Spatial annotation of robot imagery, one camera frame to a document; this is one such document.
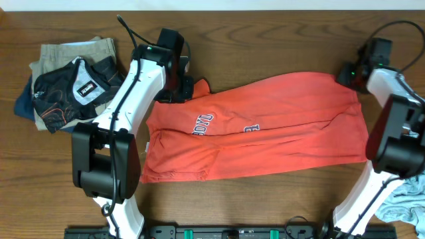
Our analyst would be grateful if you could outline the red printed t-shirt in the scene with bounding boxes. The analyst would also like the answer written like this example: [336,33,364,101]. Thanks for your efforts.
[140,72,368,183]

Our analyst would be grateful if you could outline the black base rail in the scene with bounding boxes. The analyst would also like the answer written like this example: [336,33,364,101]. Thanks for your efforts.
[64,224,398,239]

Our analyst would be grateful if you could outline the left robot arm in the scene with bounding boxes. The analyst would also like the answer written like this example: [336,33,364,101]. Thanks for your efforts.
[72,44,193,238]

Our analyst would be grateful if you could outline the navy blue folded garment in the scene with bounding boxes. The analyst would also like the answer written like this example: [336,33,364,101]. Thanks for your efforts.
[14,72,85,130]

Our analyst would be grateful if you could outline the khaki folded pants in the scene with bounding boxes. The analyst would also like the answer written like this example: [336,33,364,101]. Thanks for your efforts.
[29,36,127,131]

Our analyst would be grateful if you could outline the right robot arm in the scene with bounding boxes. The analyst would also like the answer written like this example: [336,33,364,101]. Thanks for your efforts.
[323,63,424,238]

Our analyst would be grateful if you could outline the light blue grey garment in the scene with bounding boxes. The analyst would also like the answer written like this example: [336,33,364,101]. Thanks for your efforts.
[375,173,424,239]

